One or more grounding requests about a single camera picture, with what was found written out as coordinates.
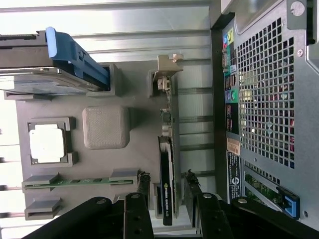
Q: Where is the green RAM stick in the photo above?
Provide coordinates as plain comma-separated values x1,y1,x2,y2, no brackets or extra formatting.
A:
24,177,133,188

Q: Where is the silver CPU chip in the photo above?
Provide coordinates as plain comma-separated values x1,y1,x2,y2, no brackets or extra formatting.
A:
29,123,65,164

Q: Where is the grey plastic parts rack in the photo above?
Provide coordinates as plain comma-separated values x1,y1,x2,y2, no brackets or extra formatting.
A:
3,63,184,221

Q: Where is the grey open PC case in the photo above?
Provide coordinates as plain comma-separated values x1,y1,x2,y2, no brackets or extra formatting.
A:
210,0,319,232

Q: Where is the hard disk in blue caddy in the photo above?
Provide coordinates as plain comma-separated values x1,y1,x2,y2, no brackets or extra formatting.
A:
0,26,110,94

